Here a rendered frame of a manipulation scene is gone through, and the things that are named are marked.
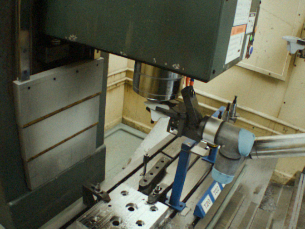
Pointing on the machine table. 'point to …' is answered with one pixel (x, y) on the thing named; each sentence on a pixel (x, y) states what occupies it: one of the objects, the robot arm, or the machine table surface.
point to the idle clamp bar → (145, 188)
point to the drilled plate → (115, 195)
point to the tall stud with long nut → (145, 162)
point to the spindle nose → (156, 82)
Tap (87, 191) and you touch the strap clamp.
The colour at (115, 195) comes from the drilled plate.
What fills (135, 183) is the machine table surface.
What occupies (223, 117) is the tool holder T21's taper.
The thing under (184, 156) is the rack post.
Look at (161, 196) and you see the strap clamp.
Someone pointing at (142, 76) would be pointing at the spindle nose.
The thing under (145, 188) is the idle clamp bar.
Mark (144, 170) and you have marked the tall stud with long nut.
